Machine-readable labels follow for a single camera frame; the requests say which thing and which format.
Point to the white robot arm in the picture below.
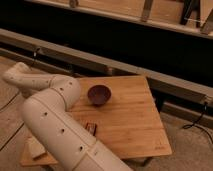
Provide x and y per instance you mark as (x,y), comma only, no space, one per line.
(45,115)

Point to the grey metal floor rail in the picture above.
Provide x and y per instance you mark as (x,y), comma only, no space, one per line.
(178,87)

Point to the beige sponge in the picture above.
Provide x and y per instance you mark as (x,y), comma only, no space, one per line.
(36,149)

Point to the dark brown bowl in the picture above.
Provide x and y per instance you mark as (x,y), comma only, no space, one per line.
(99,95)

